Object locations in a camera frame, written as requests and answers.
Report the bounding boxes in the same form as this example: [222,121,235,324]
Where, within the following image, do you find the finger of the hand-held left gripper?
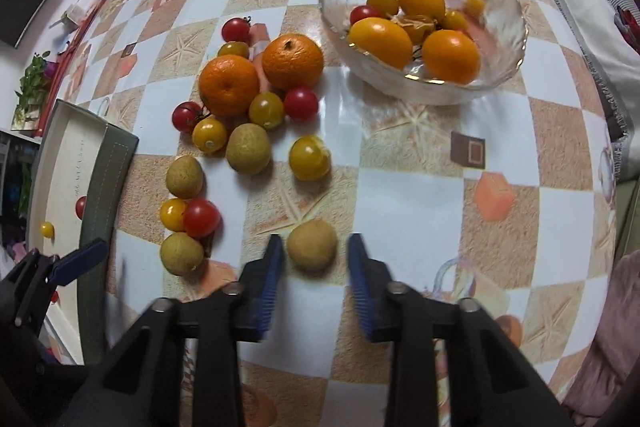
[0,238,107,328]

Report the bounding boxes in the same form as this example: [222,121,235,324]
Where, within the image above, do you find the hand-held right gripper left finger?
[55,234,286,427]

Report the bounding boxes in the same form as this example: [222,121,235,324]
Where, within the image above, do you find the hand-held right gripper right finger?
[348,233,576,427]

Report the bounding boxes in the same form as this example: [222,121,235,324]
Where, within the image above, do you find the tan longan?
[166,155,205,200]
[160,232,206,277]
[226,123,273,176]
[286,219,338,274]

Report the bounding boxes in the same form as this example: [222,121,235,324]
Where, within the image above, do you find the clear glass bowl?
[316,0,529,106]

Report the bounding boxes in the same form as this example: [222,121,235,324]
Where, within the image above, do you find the checked patterned tablecloth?
[47,0,623,427]

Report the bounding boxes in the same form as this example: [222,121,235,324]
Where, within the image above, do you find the green potted plant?
[14,52,54,110]

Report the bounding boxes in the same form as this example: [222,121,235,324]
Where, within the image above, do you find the orange mandarin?
[199,55,261,116]
[262,34,325,90]

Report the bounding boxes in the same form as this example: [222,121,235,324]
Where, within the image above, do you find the pink cloth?
[560,249,640,427]

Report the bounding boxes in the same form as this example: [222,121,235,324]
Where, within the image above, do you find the white fringed cushion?
[480,0,640,142]

